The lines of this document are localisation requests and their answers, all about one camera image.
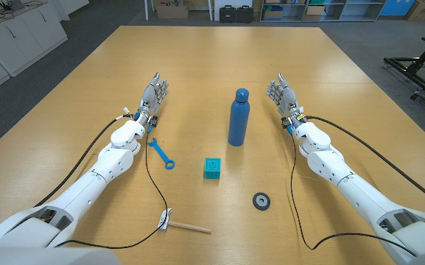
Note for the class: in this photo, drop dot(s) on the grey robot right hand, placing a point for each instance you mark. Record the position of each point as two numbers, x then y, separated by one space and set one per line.
286 98

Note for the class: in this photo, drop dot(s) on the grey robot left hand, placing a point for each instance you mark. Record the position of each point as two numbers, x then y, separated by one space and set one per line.
152 97

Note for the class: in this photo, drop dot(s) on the blue metal bottle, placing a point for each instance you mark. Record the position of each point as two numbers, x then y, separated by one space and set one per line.
238 121

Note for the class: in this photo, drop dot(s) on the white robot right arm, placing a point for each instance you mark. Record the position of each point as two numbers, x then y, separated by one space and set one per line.
355 191

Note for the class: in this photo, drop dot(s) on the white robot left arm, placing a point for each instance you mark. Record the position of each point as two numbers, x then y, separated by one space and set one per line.
87 187

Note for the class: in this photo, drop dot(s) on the blue plastic wrench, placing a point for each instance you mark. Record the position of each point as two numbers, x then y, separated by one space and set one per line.
160 152

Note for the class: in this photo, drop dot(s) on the large cardboard box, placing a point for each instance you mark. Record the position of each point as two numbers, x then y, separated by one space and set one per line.
171 11

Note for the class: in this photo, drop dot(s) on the small cardboard box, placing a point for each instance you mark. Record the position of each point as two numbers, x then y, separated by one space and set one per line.
314 13

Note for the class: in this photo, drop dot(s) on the teal cube box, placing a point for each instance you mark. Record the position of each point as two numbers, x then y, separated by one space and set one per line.
212 168

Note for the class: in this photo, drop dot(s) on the black tape roll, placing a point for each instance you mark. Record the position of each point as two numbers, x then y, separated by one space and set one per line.
255 201

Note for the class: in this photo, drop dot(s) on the cardboard box with print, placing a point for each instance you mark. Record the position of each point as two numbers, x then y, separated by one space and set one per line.
424 10

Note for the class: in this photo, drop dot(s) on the white desk leg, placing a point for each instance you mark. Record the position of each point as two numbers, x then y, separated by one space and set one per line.
210 10
147 10

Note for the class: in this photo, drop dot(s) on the black hard case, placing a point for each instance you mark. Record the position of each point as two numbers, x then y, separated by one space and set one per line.
245 14
228 14

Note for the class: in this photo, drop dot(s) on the grey metal shelf unit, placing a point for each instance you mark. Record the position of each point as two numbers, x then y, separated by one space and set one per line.
352 9

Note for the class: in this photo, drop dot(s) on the black metal stand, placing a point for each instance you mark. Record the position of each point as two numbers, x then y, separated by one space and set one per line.
416 66

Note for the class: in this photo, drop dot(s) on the blue panel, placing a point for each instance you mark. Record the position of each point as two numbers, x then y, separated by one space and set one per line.
392 7

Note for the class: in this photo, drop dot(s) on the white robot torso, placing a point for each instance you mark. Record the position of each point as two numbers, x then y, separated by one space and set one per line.
50 255

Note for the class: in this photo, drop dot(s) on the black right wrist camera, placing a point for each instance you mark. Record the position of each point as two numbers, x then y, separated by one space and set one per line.
285 122

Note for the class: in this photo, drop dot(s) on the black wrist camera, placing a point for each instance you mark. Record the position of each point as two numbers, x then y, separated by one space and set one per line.
153 121
285 122

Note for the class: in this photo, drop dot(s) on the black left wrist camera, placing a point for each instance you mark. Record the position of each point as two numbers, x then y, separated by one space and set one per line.
153 121

